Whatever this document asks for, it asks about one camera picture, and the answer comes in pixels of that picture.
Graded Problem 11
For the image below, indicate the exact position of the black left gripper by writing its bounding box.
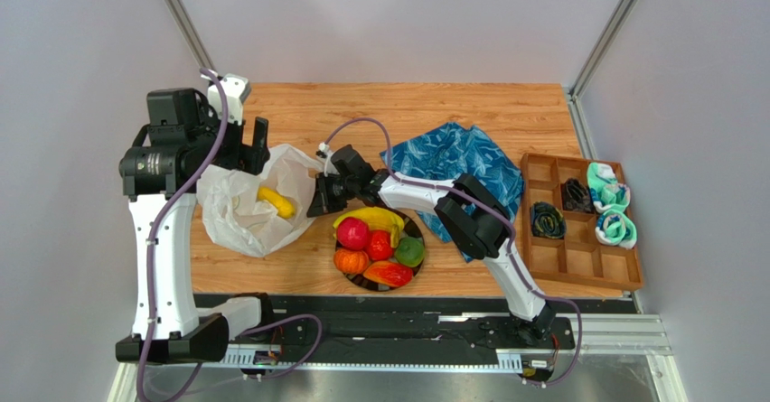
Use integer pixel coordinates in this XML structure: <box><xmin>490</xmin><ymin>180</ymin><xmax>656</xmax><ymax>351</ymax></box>
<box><xmin>187</xmin><ymin>100</ymin><xmax>269</xmax><ymax>175</ymax></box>

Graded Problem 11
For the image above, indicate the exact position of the dark red fake apple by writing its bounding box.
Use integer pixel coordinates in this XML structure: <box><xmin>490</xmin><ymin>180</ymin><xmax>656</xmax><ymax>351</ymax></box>
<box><xmin>335</xmin><ymin>217</ymin><xmax>370</xmax><ymax>251</ymax></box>

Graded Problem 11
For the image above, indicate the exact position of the yellow fake banana bunch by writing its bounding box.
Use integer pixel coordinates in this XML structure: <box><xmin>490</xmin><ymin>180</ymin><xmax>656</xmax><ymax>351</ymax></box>
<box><xmin>333</xmin><ymin>207</ymin><xmax>405</xmax><ymax>248</ymax></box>

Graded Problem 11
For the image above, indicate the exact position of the white printed plastic bag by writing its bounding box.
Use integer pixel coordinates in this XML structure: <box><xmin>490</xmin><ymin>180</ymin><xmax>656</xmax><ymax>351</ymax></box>
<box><xmin>197</xmin><ymin>144</ymin><xmax>323</xmax><ymax>257</ymax></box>

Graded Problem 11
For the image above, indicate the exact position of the orange fake fruit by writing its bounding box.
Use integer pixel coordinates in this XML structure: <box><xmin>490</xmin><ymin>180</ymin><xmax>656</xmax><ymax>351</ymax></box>
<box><xmin>333</xmin><ymin>248</ymin><xmax>371</xmax><ymax>275</ymax></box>

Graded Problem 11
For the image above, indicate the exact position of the red yellow fake mango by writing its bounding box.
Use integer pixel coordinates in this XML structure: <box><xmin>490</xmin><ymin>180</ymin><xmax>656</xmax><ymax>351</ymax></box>
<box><xmin>362</xmin><ymin>261</ymin><xmax>414</xmax><ymax>288</ymax></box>

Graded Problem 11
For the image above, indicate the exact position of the green fake lime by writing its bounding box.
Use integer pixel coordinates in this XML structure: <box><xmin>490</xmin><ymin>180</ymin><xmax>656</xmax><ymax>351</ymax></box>
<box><xmin>394</xmin><ymin>237</ymin><xmax>425</xmax><ymax>268</ymax></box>

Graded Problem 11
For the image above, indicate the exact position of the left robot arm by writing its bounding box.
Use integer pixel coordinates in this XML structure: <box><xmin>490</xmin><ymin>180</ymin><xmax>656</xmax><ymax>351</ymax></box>
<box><xmin>115</xmin><ymin>85</ymin><xmax>269</xmax><ymax>364</ymax></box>

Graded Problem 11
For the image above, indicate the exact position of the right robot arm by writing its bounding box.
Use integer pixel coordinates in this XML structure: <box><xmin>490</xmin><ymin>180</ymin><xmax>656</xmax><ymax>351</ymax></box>
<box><xmin>307</xmin><ymin>143</ymin><xmax>556</xmax><ymax>343</ymax></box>

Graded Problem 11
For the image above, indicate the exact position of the yellow fake lemon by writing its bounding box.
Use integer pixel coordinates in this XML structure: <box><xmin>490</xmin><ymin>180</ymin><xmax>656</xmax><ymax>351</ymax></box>
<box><xmin>258</xmin><ymin>186</ymin><xmax>296</xmax><ymax>220</ymax></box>

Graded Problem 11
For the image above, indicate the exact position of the red yellow fake apple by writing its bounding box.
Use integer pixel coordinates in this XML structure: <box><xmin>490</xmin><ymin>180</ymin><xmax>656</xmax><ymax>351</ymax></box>
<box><xmin>365</xmin><ymin>229</ymin><xmax>393</xmax><ymax>262</ymax></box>

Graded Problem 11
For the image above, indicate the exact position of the blue shark print cloth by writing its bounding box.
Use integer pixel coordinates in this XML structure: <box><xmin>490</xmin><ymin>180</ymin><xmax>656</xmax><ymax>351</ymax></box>
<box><xmin>379</xmin><ymin>121</ymin><xmax>526</xmax><ymax>264</ymax></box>

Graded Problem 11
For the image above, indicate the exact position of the dark rolled sock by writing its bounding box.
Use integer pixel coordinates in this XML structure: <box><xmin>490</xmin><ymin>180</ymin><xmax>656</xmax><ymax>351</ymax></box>
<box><xmin>531</xmin><ymin>201</ymin><xmax>567</xmax><ymax>239</ymax></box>

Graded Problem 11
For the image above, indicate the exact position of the black rolled sock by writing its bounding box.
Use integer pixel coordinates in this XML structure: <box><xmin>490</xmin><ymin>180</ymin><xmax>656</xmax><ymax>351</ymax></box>
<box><xmin>560</xmin><ymin>178</ymin><xmax>595</xmax><ymax>214</ymax></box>

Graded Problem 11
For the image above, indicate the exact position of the wooden compartment tray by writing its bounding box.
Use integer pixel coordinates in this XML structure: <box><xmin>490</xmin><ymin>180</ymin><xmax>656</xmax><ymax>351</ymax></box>
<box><xmin>518</xmin><ymin>153</ymin><xmax>644</xmax><ymax>292</ymax></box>

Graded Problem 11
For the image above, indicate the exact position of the teal white rolled sock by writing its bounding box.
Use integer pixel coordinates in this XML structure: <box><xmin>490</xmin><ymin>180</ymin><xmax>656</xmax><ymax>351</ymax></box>
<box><xmin>587</xmin><ymin>163</ymin><xmax>632</xmax><ymax>214</ymax></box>

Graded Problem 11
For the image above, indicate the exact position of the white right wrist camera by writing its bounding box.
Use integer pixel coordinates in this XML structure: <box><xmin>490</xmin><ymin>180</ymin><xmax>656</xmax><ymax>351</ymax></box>
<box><xmin>316</xmin><ymin>142</ymin><xmax>338</xmax><ymax>175</ymax></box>

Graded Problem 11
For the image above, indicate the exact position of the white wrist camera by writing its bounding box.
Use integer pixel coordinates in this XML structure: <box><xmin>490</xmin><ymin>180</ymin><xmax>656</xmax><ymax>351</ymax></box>
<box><xmin>202</xmin><ymin>72</ymin><xmax>251</xmax><ymax>126</ymax></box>
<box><xmin>316</xmin><ymin>142</ymin><xmax>338</xmax><ymax>175</ymax></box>

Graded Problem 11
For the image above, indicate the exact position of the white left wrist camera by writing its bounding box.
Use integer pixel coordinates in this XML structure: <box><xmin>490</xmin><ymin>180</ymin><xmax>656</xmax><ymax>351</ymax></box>
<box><xmin>202</xmin><ymin>72</ymin><xmax>251</xmax><ymax>126</ymax></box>

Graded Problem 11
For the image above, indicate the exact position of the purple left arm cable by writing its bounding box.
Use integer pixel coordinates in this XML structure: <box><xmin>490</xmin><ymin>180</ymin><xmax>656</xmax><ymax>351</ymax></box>
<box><xmin>135</xmin><ymin>68</ymin><xmax>323</xmax><ymax>402</ymax></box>

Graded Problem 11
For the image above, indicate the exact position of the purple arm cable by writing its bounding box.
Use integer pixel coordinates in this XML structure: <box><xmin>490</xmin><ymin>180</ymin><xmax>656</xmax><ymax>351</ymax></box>
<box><xmin>318</xmin><ymin>117</ymin><xmax>584</xmax><ymax>388</ymax></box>
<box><xmin>135</xmin><ymin>68</ymin><xmax>323</xmax><ymax>402</ymax></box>

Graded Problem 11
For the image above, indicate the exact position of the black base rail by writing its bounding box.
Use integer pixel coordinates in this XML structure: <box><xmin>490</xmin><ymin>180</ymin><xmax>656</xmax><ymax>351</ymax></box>
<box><xmin>236</xmin><ymin>294</ymin><xmax>577</xmax><ymax>368</ymax></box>

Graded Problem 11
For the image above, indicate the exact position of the left aluminium frame post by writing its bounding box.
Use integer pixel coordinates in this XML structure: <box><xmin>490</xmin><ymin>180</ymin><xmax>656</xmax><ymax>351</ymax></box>
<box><xmin>164</xmin><ymin>0</ymin><xmax>216</xmax><ymax>70</ymax></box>

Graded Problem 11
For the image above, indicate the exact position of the aluminium frame post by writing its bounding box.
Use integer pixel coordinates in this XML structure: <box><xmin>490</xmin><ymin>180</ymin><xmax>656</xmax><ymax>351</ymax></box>
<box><xmin>568</xmin><ymin>0</ymin><xmax>638</xmax><ymax>102</ymax></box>
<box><xmin>164</xmin><ymin>0</ymin><xmax>216</xmax><ymax>70</ymax></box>

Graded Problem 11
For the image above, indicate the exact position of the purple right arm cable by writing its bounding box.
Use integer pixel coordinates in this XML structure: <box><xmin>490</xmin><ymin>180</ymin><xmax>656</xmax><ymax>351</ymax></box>
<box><xmin>318</xmin><ymin>117</ymin><xmax>584</xmax><ymax>388</ymax></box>

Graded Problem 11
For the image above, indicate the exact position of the right aluminium frame post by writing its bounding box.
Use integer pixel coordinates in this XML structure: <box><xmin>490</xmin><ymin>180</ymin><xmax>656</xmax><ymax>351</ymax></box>
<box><xmin>568</xmin><ymin>0</ymin><xmax>638</xmax><ymax>102</ymax></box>

